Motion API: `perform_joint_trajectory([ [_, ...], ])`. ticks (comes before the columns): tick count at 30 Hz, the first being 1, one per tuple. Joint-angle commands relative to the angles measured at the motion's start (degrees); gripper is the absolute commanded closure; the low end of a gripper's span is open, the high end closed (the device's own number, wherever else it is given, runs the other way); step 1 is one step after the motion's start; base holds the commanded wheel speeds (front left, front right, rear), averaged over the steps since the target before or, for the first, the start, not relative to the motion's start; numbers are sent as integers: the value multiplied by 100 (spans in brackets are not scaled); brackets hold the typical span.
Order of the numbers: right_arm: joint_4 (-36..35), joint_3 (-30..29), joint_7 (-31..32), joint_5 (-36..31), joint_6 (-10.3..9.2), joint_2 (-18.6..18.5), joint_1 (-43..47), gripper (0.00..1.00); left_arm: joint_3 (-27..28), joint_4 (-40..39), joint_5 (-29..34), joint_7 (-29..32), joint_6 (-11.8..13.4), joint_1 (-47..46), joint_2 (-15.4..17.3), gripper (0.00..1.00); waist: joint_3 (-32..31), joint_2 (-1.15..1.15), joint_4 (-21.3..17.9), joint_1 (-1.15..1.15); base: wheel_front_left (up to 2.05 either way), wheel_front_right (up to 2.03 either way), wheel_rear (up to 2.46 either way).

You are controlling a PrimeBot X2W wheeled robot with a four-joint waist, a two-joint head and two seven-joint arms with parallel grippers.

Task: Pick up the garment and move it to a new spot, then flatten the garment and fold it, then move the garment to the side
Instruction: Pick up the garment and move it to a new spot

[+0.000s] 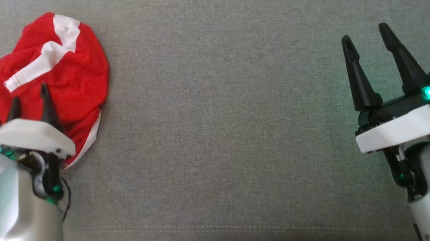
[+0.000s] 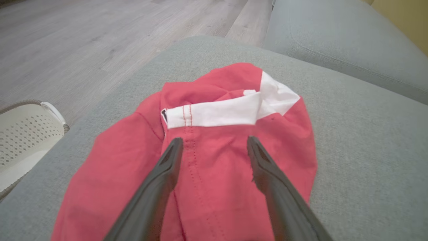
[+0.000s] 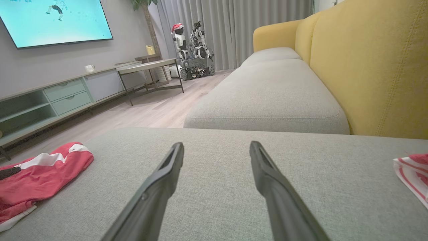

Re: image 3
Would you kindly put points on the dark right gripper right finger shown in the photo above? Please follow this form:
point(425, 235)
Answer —
point(284, 207)

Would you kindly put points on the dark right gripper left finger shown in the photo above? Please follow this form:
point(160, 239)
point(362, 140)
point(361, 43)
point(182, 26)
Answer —
point(150, 201)

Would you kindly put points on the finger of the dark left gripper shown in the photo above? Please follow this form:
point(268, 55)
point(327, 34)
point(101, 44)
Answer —
point(8, 172)

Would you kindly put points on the red shorts with white stripe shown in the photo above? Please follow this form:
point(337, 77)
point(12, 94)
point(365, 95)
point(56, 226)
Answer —
point(46, 177)

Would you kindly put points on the red basketball jersey shirt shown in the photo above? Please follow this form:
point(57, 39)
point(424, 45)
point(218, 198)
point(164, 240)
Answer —
point(414, 174)

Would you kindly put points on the large grey sofa seat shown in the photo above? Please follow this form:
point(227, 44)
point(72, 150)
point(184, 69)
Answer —
point(217, 187)

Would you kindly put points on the long grey tv cabinet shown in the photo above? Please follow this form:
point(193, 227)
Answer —
point(67, 95)

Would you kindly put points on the grey sofa back cushion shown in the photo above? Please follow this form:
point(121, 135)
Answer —
point(267, 97)

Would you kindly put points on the white mug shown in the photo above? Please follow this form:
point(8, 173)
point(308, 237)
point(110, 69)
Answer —
point(89, 68)

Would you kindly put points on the grey metal-legged side table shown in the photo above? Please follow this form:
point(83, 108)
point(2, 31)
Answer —
point(147, 65)

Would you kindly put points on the black white wheeled robot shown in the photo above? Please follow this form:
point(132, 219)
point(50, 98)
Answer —
point(199, 63)

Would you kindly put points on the small yellow jar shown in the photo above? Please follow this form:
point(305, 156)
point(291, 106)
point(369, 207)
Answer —
point(150, 50)

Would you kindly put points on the grey sofa seat cushion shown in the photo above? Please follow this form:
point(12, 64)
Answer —
point(271, 55)

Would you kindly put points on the humanoid robot with santa hat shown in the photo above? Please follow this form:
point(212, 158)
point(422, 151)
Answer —
point(180, 42)

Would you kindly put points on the yellow sofa backrest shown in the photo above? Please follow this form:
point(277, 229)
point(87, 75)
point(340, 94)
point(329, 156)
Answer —
point(367, 67)

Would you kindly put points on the green potted plant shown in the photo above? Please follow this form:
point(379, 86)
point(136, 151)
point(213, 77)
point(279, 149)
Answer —
point(150, 30)

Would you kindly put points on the grey pleated curtain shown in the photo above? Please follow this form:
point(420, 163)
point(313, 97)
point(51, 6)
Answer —
point(240, 30)

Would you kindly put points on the wall television screen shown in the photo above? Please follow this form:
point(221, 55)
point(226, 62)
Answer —
point(57, 20)

